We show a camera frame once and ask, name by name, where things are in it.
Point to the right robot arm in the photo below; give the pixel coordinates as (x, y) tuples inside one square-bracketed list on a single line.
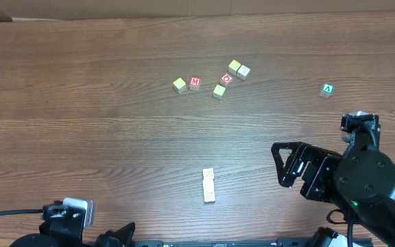
[(361, 183)]

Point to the wooden letter E block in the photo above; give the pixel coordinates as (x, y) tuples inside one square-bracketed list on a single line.
[(208, 174)]

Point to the red letter C block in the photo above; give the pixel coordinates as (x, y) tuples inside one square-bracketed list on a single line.
[(226, 80)]

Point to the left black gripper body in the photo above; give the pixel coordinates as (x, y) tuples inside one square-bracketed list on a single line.
[(114, 238)]

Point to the plain wooden block top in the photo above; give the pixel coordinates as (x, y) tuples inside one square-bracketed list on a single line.
[(243, 72)]

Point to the yellow block top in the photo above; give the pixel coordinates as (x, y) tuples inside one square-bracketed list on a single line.
[(233, 67)]

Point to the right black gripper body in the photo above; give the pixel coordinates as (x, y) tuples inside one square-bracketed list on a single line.
[(308, 168)]

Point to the green letter V block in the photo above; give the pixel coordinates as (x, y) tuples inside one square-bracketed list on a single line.
[(327, 90)]

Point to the wooden letter B block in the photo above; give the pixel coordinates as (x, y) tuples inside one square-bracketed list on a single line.
[(209, 196)]

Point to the red letter M block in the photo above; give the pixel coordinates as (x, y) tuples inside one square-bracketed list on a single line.
[(195, 83)]

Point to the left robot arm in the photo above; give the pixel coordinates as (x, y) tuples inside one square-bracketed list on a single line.
[(64, 223)]

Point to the yellow block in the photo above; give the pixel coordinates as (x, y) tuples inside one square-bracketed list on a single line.
[(219, 91), (208, 185), (233, 67), (180, 85)]

